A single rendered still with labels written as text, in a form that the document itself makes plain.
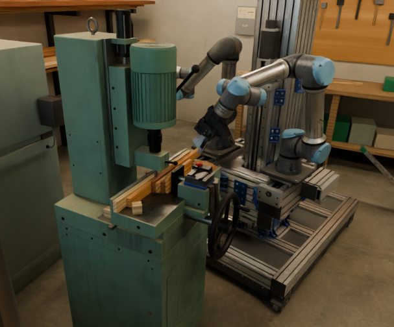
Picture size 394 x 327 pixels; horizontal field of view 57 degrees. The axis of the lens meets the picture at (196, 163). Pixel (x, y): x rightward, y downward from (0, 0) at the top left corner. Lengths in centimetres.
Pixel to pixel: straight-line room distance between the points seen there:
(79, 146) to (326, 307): 170
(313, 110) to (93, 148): 101
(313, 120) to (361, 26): 283
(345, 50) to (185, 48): 201
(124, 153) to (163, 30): 381
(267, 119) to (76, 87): 107
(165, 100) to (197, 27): 366
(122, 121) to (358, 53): 346
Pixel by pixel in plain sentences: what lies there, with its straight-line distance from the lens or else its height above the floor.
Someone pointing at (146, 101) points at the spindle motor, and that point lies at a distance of 141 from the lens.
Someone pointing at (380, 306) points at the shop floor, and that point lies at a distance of 262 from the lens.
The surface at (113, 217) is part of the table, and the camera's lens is 148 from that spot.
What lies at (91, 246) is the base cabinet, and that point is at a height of 64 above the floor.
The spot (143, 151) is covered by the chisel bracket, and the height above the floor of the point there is 107.
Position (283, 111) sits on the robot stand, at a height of 109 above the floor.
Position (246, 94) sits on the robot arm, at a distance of 140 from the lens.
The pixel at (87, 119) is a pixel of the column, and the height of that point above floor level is 120.
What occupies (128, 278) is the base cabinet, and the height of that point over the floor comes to 55.
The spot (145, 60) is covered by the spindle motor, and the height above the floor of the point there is 146.
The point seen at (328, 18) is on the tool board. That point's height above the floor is 148.
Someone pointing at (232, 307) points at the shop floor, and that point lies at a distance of 234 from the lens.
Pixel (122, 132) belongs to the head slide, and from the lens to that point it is 154.
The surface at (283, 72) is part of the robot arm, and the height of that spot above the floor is 137.
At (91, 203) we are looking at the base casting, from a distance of 174.
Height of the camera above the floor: 168
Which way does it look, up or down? 25 degrees down
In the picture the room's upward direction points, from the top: 2 degrees clockwise
